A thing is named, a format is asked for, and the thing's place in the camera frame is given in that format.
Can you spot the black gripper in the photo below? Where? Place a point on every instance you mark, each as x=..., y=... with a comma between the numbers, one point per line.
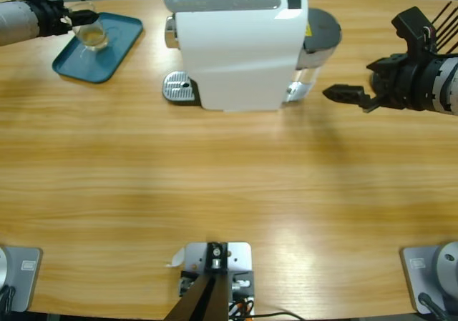
x=50, y=17
x=408, y=85

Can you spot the clear glass cup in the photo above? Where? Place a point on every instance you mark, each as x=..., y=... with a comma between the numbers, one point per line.
x=93, y=36

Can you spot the white capsule coffee machine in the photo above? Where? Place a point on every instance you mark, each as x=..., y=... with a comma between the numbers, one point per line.
x=236, y=60

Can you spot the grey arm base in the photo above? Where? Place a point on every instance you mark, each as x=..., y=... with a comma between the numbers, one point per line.
x=25, y=278
x=416, y=278

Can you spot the teal plastic tray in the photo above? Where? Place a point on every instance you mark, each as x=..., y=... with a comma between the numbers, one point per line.
x=103, y=60

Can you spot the white paper tab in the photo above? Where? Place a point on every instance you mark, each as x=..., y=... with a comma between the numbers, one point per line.
x=177, y=258

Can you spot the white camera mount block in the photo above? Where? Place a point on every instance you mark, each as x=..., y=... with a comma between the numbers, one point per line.
x=239, y=256

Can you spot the dark camera post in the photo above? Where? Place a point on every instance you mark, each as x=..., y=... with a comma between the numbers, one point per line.
x=204, y=299

